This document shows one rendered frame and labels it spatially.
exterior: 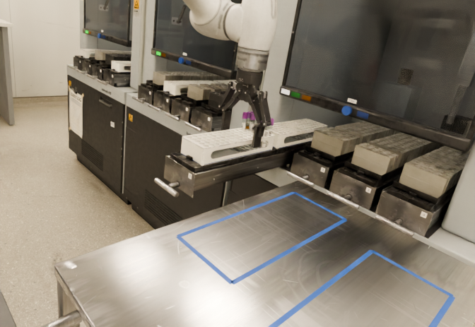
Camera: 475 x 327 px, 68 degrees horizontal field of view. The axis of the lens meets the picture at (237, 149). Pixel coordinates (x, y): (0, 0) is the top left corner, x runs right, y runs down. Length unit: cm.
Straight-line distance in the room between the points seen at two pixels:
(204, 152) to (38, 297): 110
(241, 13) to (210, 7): 10
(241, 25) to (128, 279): 69
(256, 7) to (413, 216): 68
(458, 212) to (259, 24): 72
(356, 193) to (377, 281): 47
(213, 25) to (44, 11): 346
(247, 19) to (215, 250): 61
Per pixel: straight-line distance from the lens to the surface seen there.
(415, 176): 109
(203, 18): 104
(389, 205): 105
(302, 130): 124
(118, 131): 216
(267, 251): 64
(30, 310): 174
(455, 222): 111
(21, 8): 433
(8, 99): 373
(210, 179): 95
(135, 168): 204
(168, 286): 54
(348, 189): 109
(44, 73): 446
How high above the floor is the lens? 118
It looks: 20 degrees down
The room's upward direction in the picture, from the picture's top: 9 degrees clockwise
